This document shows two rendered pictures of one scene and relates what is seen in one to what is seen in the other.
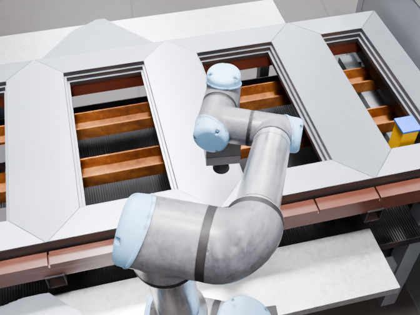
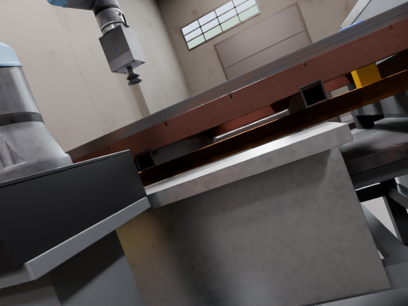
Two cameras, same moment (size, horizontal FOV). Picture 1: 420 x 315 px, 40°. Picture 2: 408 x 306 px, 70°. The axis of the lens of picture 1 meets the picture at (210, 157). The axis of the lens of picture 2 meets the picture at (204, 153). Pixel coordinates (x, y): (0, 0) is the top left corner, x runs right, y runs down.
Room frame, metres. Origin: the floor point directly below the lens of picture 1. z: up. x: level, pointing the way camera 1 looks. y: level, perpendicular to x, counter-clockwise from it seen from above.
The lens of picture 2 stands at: (0.28, -0.55, 0.73)
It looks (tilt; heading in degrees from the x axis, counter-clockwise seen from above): 1 degrees down; 29
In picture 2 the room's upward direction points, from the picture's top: 21 degrees counter-clockwise
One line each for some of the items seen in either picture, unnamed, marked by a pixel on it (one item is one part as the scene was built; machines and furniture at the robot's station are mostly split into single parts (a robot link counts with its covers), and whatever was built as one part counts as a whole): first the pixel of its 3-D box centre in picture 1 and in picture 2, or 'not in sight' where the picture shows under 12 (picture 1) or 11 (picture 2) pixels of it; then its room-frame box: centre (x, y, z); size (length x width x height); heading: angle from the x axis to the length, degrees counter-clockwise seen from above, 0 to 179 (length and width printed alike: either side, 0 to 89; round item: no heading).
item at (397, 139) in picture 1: (399, 149); (362, 66); (1.22, -0.58, 0.78); 0.05 x 0.05 x 0.19; 14
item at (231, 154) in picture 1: (222, 135); (124, 48); (0.98, -0.03, 1.08); 0.10 x 0.09 x 0.16; 7
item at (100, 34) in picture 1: (90, 40); not in sight; (1.76, 0.45, 0.77); 0.45 x 0.20 x 0.04; 104
